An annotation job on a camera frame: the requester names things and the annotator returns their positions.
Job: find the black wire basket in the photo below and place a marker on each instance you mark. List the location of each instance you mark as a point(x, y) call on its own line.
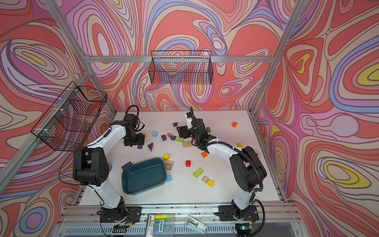
point(67, 125)
point(176, 67)

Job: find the engraved wood block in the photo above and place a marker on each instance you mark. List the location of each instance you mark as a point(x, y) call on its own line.
point(168, 162)

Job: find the black wire basket back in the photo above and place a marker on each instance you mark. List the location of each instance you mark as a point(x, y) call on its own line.
point(176, 67)

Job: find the yellow cube brick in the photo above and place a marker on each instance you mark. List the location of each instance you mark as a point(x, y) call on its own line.
point(210, 182)
point(166, 157)

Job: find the black wire basket left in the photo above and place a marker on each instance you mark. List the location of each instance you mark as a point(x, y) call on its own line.
point(67, 125)

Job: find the light blue brick near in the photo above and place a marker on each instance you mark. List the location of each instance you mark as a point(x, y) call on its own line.
point(169, 178)

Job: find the yellow cube brick near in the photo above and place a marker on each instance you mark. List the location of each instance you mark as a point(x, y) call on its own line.
point(210, 182)

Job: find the purple triangular prism brick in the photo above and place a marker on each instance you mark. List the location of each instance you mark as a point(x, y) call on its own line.
point(150, 146)

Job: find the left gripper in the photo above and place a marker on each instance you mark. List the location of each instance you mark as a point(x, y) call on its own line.
point(140, 141)

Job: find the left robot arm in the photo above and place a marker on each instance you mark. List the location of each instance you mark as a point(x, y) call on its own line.
point(91, 167)

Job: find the natural wood block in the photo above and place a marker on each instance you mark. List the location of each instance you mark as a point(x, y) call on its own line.
point(187, 144)

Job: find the lime green long brick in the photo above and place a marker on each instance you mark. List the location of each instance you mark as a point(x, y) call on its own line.
point(178, 139)

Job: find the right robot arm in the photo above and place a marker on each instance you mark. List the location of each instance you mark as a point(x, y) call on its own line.
point(247, 168)

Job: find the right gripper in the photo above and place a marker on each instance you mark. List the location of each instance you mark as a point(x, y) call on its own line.
point(183, 131)

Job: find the teal plastic storage bin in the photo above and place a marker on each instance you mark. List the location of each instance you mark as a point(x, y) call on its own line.
point(143, 176)

